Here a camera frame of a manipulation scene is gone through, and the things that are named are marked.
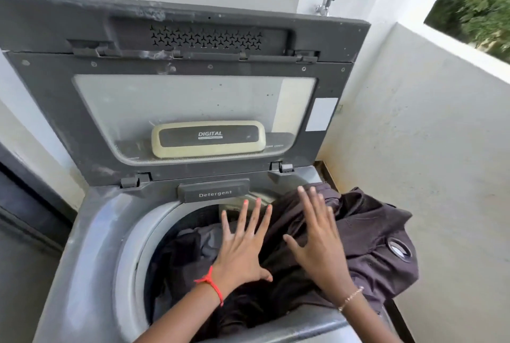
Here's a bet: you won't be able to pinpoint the grey top-load washing machine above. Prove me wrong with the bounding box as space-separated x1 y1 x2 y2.
34 163 401 343

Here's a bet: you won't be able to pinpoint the dark door frame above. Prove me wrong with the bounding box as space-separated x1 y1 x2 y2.
0 143 78 253

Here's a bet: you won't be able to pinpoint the grey washing machine lid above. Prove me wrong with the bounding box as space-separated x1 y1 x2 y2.
0 0 372 189

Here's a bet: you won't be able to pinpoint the person's right forearm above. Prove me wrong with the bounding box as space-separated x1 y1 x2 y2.
318 280 404 343

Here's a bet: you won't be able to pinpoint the green trees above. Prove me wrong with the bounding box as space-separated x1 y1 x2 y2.
424 0 510 53

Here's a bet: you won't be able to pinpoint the person's left forearm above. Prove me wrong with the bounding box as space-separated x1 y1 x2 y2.
133 273 240 343

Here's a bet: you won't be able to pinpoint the gold bead bracelet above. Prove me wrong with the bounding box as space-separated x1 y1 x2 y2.
337 286 365 312

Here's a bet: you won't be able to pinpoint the grey garment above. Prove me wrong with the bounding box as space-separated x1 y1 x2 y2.
176 222 224 261

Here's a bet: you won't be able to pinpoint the person's left hand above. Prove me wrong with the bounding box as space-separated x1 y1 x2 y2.
211 198 275 296

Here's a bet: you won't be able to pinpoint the person's right hand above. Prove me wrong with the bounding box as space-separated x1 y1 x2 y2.
282 186 357 289

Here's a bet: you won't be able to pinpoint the red thread bracelet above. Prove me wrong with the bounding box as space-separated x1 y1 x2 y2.
194 266 224 307

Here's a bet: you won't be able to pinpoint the dark brown garment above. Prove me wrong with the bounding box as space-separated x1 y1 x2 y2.
151 183 420 340

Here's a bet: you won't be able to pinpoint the dark grey detergent drawer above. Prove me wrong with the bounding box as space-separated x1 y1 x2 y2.
177 179 251 204

